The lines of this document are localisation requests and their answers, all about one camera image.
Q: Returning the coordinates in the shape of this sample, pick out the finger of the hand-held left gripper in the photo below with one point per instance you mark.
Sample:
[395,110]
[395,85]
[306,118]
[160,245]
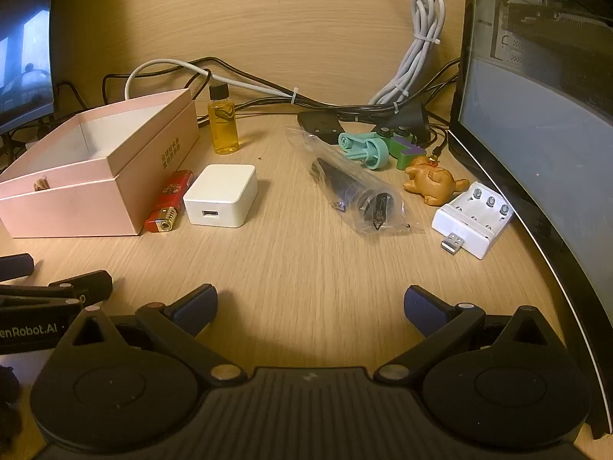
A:
[91,282]
[17,267]

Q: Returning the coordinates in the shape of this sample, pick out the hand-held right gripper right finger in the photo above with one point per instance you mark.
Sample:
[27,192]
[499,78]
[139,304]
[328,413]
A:
[421,309]

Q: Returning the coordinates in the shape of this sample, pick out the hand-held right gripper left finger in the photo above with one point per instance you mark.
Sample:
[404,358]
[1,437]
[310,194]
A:
[196,309]

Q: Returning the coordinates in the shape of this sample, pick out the pink cardboard box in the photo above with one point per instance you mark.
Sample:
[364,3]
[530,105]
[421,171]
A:
[72,206]

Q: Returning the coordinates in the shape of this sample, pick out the white battery charger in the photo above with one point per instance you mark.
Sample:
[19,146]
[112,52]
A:
[471,225]

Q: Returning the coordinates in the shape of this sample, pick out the red lighter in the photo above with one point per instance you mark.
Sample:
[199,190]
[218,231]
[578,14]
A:
[167,201]

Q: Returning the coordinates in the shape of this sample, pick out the white USB charger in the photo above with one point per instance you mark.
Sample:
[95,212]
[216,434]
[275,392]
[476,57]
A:
[220,191]

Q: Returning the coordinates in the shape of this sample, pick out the orange animal figurine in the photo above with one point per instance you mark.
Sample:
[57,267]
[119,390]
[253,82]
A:
[431,182]

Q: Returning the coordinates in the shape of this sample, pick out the clear plastic bag black part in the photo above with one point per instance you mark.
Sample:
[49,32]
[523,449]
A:
[354,191]

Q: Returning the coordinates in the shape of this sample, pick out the green purple toy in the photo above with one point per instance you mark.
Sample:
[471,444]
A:
[407,149]

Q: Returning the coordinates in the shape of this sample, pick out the yellow oil bottle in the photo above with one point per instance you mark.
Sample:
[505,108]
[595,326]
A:
[223,129]

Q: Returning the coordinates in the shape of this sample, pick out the dark computer monitor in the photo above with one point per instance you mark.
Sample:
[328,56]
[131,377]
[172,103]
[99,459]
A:
[26,57]

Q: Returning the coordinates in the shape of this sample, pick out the black power adapter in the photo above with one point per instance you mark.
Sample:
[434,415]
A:
[318,124]

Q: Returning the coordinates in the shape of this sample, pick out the curved computer monitor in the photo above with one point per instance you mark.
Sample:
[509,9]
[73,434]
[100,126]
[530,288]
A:
[541,105]

